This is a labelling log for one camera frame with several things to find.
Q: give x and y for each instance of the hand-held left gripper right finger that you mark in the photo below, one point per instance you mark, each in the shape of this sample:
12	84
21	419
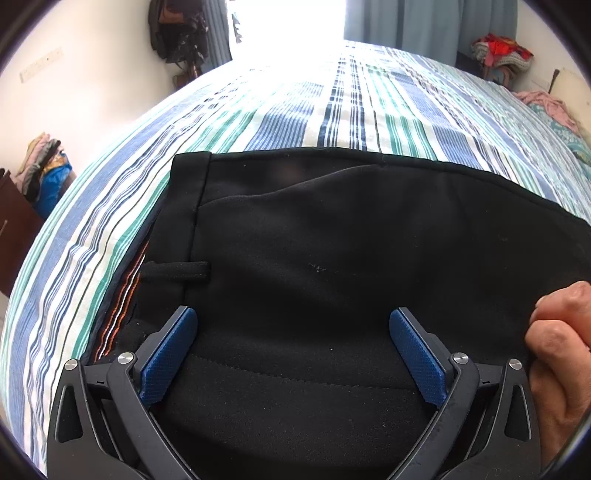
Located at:
418	355

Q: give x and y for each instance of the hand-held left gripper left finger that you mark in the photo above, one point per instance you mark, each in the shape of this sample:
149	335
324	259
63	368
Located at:
170	350

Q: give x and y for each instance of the black pants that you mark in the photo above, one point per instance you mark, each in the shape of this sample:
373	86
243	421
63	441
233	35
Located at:
300	230

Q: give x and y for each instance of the person's right hand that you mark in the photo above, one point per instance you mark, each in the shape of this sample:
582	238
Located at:
563	332

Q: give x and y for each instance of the brown wooden cabinet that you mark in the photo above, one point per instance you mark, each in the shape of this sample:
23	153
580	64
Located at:
16	230

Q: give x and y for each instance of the pile of folded clothes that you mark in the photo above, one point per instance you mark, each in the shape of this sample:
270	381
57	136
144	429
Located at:
44	175

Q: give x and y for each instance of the striped bed sheet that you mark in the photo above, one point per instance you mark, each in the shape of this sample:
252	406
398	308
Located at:
277	115

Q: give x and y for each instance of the teal patterned pillow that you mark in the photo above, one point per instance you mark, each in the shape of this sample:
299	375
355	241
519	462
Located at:
577	138

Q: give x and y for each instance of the wooden coat stand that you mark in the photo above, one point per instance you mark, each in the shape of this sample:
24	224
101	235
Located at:
190	74

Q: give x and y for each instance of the pink cloth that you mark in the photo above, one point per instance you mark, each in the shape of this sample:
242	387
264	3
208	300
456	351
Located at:
547	104

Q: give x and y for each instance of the dark side table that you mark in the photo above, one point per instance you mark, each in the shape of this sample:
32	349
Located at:
471	64

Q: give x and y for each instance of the cream padded headboard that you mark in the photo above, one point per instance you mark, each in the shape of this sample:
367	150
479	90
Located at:
572	87

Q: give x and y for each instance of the narrow blue-grey curtain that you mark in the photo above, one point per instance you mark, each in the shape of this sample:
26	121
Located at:
218	32

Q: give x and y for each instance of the hanging dark bags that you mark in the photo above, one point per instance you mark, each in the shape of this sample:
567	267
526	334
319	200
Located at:
173	27

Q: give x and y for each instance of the blue-grey window curtain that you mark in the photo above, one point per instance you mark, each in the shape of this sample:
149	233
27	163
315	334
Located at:
429	21

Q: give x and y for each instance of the white wall switch panel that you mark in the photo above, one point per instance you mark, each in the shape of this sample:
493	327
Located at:
41	63

